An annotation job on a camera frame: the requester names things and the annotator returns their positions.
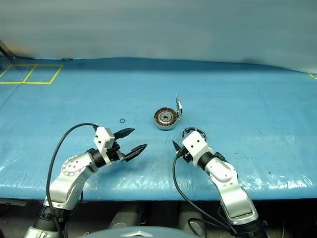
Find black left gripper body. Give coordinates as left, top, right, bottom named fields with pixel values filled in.
left=106, top=132, right=127, bottom=164

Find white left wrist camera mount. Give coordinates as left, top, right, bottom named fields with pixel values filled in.
left=93, top=126, right=116, bottom=165

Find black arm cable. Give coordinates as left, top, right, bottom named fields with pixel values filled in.
left=46, top=123, right=99, bottom=238
left=172, top=153, right=238, bottom=236

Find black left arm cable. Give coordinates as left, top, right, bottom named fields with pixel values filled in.
left=46, top=123, right=99, bottom=238

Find dark grey rounded shape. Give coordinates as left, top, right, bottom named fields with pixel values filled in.
left=177, top=203, right=208, bottom=238
left=108, top=203, right=143, bottom=230

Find black spoked ring part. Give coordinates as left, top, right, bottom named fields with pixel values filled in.
left=183, top=127, right=208, bottom=143

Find silver rotor bell cap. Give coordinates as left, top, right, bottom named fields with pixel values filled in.
left=175, top=95, right=184, bottom=122

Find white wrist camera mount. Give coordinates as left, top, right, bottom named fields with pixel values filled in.
left=93, top=126, right=116, bottom=165
left=182, top=131, right=214, bottom=170

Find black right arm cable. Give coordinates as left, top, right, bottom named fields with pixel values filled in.
left=172, top=153, right=238, bottom=236

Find blue plastic table cover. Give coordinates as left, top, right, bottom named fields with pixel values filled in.
left=0, top=57, right=317, bottom=202

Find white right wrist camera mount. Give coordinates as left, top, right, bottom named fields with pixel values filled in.
left=182, top=131, right=214, bottom=170

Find silver motor stator copper windings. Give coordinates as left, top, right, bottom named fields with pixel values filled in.
left=154, top=107, right=179, bottom=131

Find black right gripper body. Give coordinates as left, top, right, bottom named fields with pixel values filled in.
left=175, top=145, right=193, bottom=165

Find yellow tape double square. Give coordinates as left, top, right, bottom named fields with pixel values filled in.
left=0, top=64, right=64, bottom=85

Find grey robot torso with logo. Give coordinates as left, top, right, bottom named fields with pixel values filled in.
left=85, top=225, right=199, bottom=238

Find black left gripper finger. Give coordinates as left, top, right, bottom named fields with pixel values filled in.
left=114, top=127, right=136, bottom=140
left=123, top=143, right=148, bottom=163

